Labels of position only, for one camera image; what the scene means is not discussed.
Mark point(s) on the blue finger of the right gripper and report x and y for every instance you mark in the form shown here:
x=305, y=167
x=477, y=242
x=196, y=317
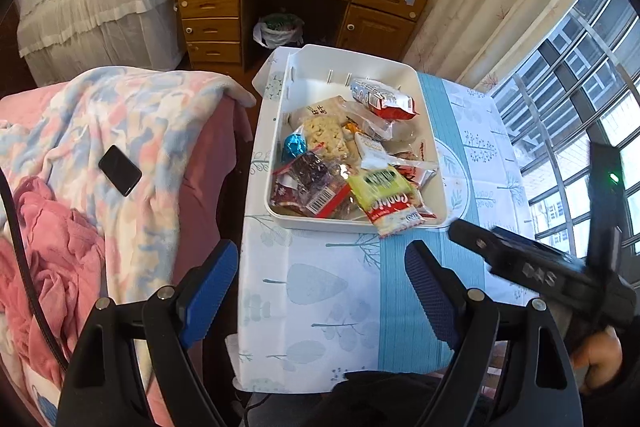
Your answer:
x=525, y=244
x=492, y=245

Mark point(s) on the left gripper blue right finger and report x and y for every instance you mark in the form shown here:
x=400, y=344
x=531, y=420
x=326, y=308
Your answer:
x=464, y=318

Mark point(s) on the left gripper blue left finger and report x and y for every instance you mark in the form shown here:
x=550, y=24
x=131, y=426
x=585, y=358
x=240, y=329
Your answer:
x=177, y=317

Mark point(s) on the brownie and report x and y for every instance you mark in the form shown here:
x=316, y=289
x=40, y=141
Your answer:
x=321, y=186

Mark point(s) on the blue foil candy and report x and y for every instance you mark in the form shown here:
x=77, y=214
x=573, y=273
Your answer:
x=294, y=145

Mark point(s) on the red white biscuit pack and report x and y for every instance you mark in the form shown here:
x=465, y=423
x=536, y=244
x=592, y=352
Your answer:
x=382, y=100

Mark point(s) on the clear bag yellow puffs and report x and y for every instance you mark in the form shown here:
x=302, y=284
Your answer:
x=324, y=136

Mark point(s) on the red jujube snack bag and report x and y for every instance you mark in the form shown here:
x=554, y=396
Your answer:
x=417, y=172

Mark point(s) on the red white cookies pack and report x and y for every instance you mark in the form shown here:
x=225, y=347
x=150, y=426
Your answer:
x=393, y=214

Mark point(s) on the orange oats protein bar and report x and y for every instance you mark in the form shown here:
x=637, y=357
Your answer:
x=372, y=153

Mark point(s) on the beige cracker pack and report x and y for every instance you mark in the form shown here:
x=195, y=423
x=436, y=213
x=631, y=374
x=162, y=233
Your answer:
x=329, y=107

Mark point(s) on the person's right hand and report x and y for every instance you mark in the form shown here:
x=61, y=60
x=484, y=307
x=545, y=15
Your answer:
x=598, y=359

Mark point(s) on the blue white patterned tablecloth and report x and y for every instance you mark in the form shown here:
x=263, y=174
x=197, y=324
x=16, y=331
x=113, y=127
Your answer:
x=314, y=306

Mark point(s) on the green small snack pack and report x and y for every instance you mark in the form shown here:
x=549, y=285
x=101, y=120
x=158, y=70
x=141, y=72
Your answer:
x=369, y=186

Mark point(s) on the black phone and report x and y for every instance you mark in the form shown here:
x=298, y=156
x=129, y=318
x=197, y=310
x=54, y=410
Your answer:
x=120, y=170

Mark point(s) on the floral pink white blanket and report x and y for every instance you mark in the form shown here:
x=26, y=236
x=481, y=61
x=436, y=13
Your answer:
x=83, y=239

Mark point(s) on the metal window grille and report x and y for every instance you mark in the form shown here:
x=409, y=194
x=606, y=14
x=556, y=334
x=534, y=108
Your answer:
x=579, y=86

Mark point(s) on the white plastic storage bin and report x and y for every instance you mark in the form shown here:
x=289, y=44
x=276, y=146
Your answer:
x=294, y=78

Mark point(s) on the white plastic bag under desk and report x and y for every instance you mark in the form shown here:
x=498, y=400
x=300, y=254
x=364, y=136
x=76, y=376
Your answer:
x=279, y=29

